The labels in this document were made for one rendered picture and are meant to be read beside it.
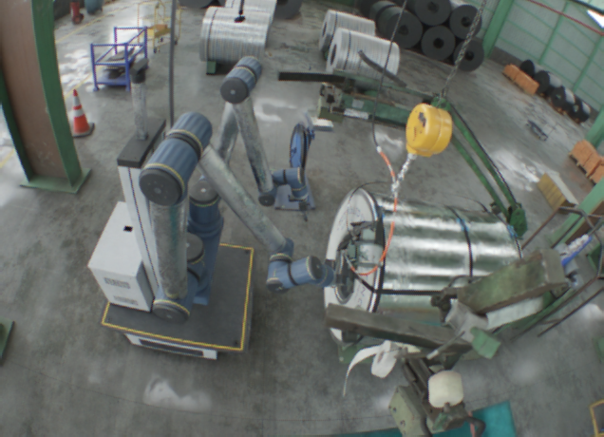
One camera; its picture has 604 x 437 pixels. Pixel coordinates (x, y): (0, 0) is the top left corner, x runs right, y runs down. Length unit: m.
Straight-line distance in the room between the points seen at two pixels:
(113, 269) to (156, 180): 1.26
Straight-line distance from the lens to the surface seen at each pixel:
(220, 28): 6.37
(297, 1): 12.41
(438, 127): 1.24
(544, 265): 0.81
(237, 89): 1.55
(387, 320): 0.87
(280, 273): 1.40
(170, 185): 0.95
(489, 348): 0.76
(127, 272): 2.11
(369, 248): 1.67
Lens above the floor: 2.63
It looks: 45 degrees down
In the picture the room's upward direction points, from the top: 17 degrees clockwise
